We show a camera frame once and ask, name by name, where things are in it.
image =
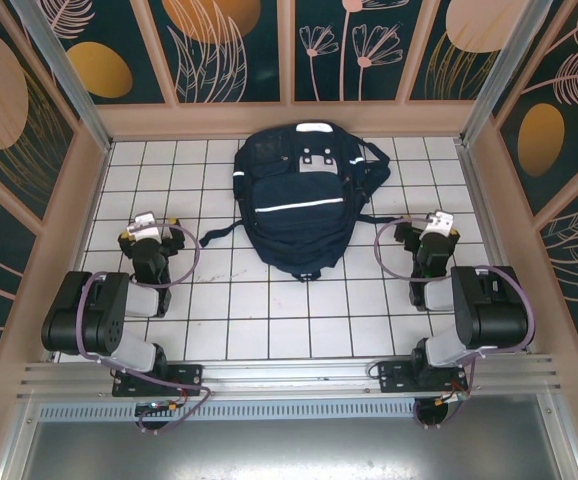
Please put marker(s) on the navy blue backpack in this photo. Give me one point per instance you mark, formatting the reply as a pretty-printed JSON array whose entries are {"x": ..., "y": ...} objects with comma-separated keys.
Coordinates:
[{"x": 294, "y": 225}]

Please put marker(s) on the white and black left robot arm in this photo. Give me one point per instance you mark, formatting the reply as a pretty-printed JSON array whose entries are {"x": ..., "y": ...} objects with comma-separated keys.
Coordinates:
[{"x": 144, "y": 302}]

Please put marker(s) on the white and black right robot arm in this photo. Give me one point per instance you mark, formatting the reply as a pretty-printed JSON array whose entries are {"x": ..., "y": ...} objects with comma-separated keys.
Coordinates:
[{"x": 439, "y": 295}]

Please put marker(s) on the small circuit board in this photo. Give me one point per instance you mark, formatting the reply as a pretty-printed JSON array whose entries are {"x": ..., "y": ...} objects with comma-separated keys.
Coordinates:
[{"x": 156, "y": 407}]

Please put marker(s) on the grey metal sheet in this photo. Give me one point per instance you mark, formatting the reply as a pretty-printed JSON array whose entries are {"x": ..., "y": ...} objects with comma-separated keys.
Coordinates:
[{"x": 289, "y": 450}]

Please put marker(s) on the aluminium side rail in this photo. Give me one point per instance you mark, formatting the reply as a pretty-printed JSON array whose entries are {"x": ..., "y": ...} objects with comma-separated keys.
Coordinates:
[{"x": 475, "y": 190}]

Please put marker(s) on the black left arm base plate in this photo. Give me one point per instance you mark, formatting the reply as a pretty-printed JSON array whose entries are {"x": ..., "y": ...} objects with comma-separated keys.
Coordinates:
[{"x": 189, "y": 377}]

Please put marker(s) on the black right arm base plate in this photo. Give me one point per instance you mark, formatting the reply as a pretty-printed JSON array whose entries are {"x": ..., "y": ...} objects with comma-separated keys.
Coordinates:
[{"x": 394, "y": 377}]

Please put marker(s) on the aluminium mounting rail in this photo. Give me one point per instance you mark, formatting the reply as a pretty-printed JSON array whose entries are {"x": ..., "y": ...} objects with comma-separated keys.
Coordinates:
[{"x": 289, "y": 375}]

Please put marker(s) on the aluminium frame post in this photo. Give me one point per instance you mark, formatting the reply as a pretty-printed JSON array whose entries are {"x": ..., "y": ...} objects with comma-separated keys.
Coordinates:
[
  {"x": 54, "y": 50},
  {"x": 511, "y": 50}
]

